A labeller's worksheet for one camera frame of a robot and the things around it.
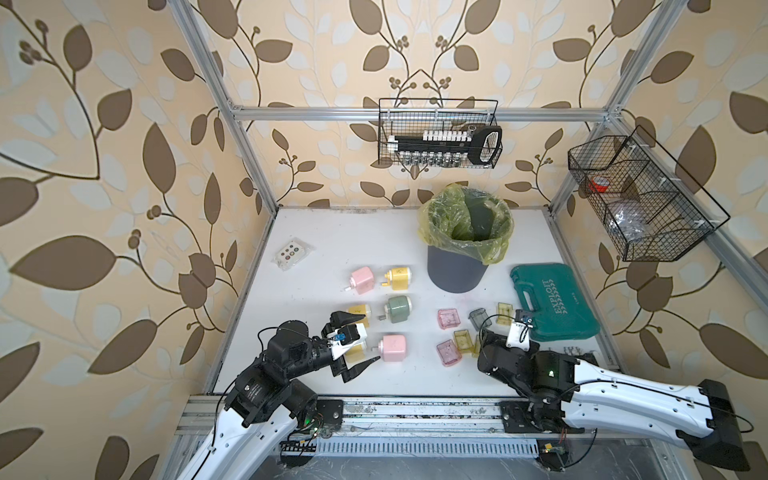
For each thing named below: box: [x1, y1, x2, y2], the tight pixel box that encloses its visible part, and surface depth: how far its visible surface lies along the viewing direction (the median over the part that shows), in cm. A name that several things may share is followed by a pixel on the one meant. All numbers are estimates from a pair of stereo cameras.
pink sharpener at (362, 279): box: [344, 266, 375, 295], surface depth 96 cm
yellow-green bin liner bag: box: [417, 184, 515, 265], surface depth 84 cm
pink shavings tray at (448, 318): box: [437, 308, 461, 330], surface depth 93 cm
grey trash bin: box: [427, 246, 489, 293], surface depth 101 cm
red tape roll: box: [588, 176, 610, 193], surface depth 84 cm
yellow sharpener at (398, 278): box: [382, 267, 412, 291], surface depth 96 cm
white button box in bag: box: [271, 237, 316, 270], surface depth 106 cm
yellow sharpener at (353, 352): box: [338, 335, 367, 369], surface depth 58 cm
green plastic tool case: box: [510, 263, 600, 342], surface depth 91 cm
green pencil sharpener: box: [378, 295, 412, 324], surface depth 88 cm
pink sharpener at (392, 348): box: [371, 334, 407, 363], surface depth 81 cm
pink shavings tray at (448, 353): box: [436, 339, 462, 367], surface depth 86 cm
